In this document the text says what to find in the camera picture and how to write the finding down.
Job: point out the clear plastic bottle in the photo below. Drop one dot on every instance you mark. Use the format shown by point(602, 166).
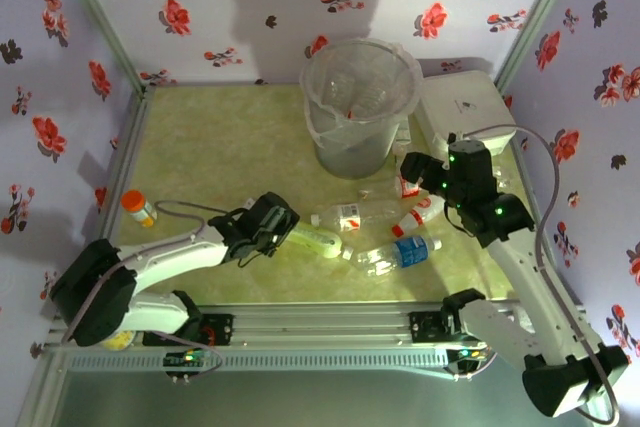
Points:
point(502, 181)

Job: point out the pale green plastic bottle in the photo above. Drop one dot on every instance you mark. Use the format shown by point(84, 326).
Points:
point(315, 239)

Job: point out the red and white bottle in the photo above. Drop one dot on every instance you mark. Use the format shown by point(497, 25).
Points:
point(420, 214)

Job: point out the clear bottle red-white label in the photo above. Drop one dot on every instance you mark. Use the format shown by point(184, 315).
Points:
point(347, 217)

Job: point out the grey metal mesh bin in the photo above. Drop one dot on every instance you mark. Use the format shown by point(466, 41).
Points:
point(350, 157)

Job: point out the clear bottle blue label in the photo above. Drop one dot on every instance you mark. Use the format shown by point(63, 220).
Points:
point(410, 252)

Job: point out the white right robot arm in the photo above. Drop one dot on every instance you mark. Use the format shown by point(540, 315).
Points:
point(525, 287)

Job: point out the clear plastic bin liner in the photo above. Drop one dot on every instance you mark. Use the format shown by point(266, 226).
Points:
point(402, 97)

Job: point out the small pale scrap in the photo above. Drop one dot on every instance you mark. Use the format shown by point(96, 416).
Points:
point(364, 193)

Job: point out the white square box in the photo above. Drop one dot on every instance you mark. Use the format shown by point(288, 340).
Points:
point(465, 102)

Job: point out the orange cap pill bottle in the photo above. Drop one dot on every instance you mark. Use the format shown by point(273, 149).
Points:
point(140, 209)

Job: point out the control board with leds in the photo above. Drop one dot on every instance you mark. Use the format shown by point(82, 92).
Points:
point(185, 359)
point(467, 353)

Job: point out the yellow round disc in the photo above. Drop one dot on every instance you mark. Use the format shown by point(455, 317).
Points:
point(119, 342)

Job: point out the aluminium side rail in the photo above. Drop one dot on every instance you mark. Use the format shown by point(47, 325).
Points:
point(127, 147)
point(527, 187)

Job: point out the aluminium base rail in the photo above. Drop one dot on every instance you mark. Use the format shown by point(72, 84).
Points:
point(320, 327)

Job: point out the aluminium frame post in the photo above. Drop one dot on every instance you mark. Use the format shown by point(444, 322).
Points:
point(102, 22)
point(536, 22)

